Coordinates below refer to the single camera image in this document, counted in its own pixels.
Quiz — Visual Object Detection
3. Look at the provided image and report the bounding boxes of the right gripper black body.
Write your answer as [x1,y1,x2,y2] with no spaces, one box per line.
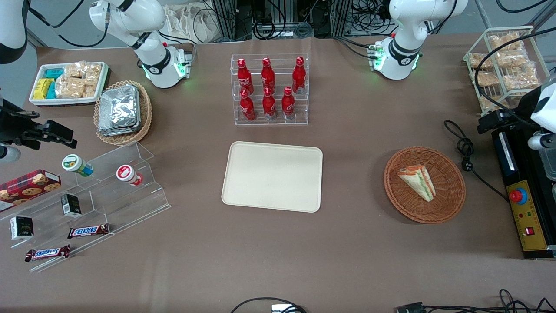
[0,98,40,149]

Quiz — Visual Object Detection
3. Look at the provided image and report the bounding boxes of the triangle sandwich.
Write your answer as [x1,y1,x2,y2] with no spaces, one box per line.
[397,165,437,203]

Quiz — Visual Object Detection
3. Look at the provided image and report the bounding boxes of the white rectangular snack tray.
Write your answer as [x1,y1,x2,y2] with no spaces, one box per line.
[29,62,109,107]

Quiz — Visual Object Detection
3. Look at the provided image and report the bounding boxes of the brown round wicker basket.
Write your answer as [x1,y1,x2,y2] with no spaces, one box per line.
[384,147,467,224]

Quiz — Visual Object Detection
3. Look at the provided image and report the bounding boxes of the light tan wicker basket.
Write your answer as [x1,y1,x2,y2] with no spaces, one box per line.
[93,80,153,146]

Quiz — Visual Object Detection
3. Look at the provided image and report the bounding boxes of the beige plastic tray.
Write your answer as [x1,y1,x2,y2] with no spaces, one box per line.
[222,141,324,213]

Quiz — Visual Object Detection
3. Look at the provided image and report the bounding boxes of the clear bag of fried snacks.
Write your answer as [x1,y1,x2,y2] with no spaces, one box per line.
[495,50,529,68]
[502,63,540,90]
[468,53,494,70]
[475,71,501,88]
[480,95,505,112]
[489,33,523,51]

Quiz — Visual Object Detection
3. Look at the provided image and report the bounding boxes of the green lid yogurt cup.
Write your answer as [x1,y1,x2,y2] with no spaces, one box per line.
[61,154,94,177]

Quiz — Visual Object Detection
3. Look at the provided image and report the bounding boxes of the yellow snack packet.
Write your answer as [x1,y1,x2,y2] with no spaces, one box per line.
[33,78,54,100]

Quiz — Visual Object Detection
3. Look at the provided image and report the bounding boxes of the red plaid cookie box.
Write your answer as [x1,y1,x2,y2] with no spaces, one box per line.
[0,169,62,213]

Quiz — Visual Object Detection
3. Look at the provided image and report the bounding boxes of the clear plastic container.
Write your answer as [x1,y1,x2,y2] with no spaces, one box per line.
[539,147,556,181]

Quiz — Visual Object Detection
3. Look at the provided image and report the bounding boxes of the silver foil packet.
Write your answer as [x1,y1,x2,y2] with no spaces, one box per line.
[98,85,139,133]
[99,89,143,137]

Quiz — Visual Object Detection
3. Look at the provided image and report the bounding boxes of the small black barcode box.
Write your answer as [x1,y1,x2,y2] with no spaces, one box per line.
[60,194,83,218]

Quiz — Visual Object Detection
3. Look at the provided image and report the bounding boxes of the red lid yogurt cup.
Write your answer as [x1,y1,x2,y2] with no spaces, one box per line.
[116,164,143,187]

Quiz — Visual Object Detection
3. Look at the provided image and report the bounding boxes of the small black gold-print box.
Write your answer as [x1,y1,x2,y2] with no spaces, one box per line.
[10,216,34,241]

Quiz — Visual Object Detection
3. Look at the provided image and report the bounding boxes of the clear acrylic stepped shelf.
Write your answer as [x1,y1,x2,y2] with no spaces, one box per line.
[0,141,172,273]

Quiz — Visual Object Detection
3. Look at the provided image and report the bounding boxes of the brown Snickers bar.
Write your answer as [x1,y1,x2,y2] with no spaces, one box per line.
[25,245,71,263]
[67,224,110,240]

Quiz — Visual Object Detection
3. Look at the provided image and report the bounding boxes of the black machine with yellow panel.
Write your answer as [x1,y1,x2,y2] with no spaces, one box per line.
[491,125,556,260]

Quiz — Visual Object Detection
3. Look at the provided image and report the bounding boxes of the crumpled clear plastic bag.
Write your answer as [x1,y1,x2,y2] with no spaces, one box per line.
[163,3,223,44]

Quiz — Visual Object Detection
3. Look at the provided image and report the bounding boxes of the red cola bottle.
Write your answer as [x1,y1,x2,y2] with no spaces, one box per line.
[292,57,306,94]
[261,57,276,93]
[262,87,277,121]
[240,89,256,122]
[237,58,254,94]
[281,86,296,120]

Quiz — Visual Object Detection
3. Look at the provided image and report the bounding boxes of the clear acrylic bottle rack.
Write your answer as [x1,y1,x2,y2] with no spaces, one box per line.
[231,53,309,126]

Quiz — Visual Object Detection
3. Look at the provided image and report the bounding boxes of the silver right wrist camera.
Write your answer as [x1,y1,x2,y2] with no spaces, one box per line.
[0,146,21,164]

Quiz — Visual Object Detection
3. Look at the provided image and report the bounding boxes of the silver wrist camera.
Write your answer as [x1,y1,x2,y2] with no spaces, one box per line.
[0,146,21,164]
[527,132,556,151]

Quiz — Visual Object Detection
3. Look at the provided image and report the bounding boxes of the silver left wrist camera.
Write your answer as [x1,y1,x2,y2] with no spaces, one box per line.
[527,132,556,151]

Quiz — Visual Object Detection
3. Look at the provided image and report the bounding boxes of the black power cable with plug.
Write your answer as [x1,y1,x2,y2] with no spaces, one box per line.
[443,120,510,203]

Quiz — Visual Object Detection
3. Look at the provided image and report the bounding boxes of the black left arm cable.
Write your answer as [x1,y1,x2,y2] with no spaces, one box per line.
[474,27,556,127]

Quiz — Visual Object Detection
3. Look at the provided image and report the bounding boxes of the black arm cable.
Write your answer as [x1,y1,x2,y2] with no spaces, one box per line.
[25,0,110,48]
[474,27,556,127]

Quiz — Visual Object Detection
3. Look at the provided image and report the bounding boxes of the cream wire rack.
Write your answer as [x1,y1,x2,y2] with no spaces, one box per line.
[462,26,551,117]

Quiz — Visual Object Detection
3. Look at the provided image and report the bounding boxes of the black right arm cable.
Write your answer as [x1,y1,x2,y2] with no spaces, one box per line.
[25,0,110,48]

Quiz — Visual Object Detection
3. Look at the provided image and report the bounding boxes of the aluminium frame profile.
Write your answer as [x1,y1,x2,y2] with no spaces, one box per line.
[329,0,353,38]
[212,0,238,42]

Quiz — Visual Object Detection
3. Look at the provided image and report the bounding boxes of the black tangled cables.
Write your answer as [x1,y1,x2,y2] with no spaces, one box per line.
[424,289,556,313]

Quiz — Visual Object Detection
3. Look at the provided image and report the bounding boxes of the black background cable bundle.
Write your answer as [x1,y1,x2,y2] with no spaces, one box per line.
[251,15,314,40]

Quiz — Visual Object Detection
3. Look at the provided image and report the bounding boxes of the black looped cable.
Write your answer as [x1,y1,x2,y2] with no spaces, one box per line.
[230,297,307,313]

